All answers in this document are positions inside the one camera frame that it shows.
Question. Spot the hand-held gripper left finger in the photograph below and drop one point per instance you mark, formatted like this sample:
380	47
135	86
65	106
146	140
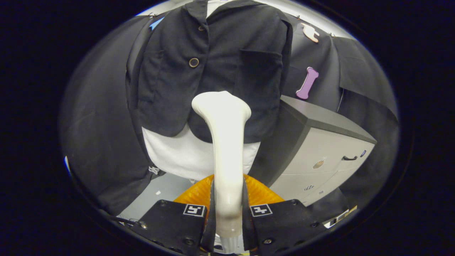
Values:
212	227

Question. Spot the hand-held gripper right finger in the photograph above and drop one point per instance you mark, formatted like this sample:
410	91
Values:
247	227

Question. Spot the black suit jacket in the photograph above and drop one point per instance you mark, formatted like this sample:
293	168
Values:
220	53

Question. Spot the white and brown box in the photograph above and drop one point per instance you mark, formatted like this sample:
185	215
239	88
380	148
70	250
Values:
336	221

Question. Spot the grey cabinet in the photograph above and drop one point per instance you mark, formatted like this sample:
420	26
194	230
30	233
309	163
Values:
320	142

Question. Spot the black backdrop cloth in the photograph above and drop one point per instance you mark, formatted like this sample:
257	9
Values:
96	124

